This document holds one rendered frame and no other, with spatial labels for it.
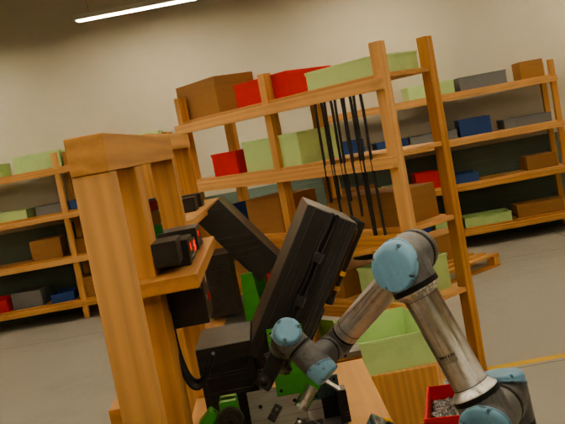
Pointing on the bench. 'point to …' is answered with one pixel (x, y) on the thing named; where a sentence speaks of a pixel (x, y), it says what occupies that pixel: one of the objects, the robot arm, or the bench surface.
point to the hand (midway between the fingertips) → (275, 371)
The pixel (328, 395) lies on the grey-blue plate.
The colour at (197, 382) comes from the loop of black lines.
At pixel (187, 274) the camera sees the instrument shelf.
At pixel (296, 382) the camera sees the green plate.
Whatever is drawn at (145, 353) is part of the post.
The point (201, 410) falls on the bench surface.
